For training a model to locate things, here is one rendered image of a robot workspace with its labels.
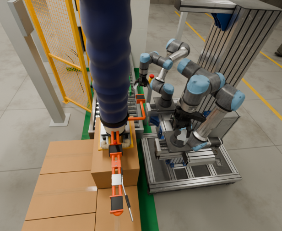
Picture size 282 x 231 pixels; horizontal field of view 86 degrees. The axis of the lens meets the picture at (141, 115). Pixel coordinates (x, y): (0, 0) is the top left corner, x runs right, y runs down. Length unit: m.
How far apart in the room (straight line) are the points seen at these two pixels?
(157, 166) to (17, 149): 2.13
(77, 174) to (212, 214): 1.72
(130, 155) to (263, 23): 1.26
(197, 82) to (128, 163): 0.97
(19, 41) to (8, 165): 1.67
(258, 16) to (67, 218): 1.99
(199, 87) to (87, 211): 1.46
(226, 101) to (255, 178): 2.09
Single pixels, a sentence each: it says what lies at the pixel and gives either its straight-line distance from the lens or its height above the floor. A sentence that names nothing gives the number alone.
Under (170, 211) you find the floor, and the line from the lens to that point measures 2.29.
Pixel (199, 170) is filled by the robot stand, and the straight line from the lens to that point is 2.36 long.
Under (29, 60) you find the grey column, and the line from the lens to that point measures 2.35.
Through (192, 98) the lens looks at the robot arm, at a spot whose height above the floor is 1.81.
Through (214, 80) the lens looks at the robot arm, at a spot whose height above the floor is 1.85.
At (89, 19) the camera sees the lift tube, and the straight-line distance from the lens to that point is 0.77.
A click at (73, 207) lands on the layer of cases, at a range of 1.75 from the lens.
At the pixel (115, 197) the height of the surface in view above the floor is 1.21.
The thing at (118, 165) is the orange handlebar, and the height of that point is 1.20.
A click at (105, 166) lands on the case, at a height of 0.94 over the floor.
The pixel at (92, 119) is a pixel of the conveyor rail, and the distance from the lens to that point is 2.15.
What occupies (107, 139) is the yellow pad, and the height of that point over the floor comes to 1.08.
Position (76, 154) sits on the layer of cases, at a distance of 1.95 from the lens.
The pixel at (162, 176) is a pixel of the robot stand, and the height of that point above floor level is 0.21.
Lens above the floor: 2.19
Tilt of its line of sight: 47 degrees down
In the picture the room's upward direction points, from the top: 6 degrees clockwise
